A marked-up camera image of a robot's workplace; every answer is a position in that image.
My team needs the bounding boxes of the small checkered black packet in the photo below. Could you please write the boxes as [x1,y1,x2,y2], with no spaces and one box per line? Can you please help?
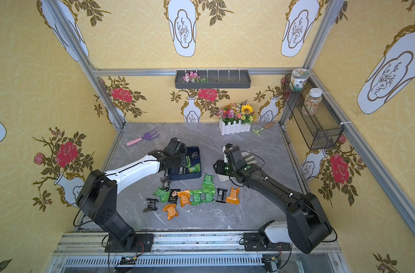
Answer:
[161,177,173,191]

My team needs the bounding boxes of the orange cookie packet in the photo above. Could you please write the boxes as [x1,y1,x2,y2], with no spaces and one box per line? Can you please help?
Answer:
[226,187,240,205]
[177,190,192,208]
[163,204,179,221]

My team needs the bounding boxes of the green cookie packet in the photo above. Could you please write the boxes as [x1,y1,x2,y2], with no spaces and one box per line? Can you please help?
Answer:
[202,174,215,190]
[189,189,203,205]
[154,187,170,203]
[202,188,215,202]

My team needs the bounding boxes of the black checkered cookie packet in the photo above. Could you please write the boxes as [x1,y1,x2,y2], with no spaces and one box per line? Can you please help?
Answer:
[143,198,159,213]

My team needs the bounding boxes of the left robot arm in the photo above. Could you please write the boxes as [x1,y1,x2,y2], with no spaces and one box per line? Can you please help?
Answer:
[76,138,187,251]

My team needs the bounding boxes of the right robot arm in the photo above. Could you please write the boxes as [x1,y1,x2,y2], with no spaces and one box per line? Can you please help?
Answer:
[214,144,333,254]

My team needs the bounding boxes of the dark blue storage box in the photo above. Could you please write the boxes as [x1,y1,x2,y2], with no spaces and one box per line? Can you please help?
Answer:
[168,146,201,181]

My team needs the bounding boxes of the green packet in box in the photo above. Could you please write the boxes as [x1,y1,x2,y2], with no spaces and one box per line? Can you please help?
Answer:
[188,163,201,173]

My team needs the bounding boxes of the white and green garden glove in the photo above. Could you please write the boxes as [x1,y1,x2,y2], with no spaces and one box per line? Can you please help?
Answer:
[218,151,257,182]

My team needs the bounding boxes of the pink and purple garden rake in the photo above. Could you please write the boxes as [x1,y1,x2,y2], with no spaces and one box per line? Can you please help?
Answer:
[126,129,160,147]

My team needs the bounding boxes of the white picket fence flower planter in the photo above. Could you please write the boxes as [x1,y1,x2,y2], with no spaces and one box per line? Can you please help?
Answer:
[216,103,255,135]

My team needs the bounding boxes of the pink flowers on shelf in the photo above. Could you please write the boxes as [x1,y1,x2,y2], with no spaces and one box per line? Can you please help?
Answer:
[182,71,208,83]

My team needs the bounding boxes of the clear jar with white lid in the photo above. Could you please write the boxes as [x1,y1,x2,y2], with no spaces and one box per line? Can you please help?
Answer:
[302,88,323,116]

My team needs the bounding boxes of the jar with printed label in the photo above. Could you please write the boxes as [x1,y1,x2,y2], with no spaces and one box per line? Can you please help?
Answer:
[289,68,310,92]

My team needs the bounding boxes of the small circuit board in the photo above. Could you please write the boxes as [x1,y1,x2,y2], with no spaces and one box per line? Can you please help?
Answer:
[119,256,138,266]

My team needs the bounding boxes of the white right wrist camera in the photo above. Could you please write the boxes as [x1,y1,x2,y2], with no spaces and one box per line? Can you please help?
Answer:
[223,146,228,163]

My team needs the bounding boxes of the green rake with wooden handle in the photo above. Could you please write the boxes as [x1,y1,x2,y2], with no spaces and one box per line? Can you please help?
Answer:
[252,122,275,137]

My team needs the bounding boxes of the grey wall shelf tray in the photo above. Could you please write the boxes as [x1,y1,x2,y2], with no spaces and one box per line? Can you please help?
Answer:
[174,69,252,89]

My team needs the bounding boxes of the black wire mesh basket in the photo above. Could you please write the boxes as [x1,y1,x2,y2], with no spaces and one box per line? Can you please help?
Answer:
[279,75,344,150]

